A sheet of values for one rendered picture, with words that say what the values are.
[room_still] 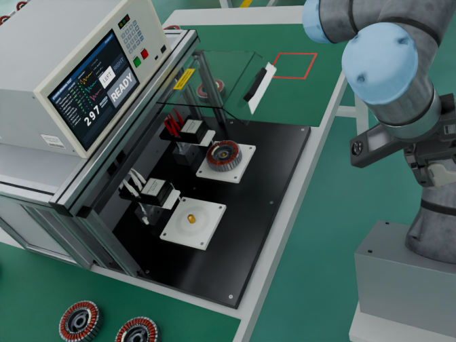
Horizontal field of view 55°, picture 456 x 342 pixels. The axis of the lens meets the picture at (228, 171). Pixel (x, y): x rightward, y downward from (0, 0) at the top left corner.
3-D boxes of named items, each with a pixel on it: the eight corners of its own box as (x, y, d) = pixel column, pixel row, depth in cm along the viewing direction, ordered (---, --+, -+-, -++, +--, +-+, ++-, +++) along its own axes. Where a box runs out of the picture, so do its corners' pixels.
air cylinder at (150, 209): (166, 205, 135) (159, 195, 131) (155, 225, 131) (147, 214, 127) (153, 203, 137) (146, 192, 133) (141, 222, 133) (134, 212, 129)
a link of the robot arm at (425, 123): (372, 132, 55) (370, 77, 57) (384, 146, 58) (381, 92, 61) (438, 119, 50) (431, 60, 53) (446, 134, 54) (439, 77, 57)
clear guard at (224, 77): (277, 69, 126) (273, 51, 122) (246, 126, 113) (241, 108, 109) (182, 66, 141) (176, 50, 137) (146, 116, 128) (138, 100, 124)
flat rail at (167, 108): (203, 63, 138) (201, 55, 135) (93, 222, 104) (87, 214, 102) (200, 63, 138) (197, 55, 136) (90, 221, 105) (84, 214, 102)
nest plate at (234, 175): (256, 148, 141) (255, 145, 140) (238, 183, 133) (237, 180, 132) (216, 143, 148) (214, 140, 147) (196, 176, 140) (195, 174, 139)
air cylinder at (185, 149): (199, 149, 148) (195, 138, 144) (190, 165, 144) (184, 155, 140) (187, 148, 150) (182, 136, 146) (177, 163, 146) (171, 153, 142)
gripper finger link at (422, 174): (434, 193, 67) (419, 161, 61) (423, 195, 68) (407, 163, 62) (433, 168, 69) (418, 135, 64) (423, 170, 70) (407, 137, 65)
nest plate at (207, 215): (226, 207, 128) (225, 205, 127) (205, 250, 120) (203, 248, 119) (184, 199, 135) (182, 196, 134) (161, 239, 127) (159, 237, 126)
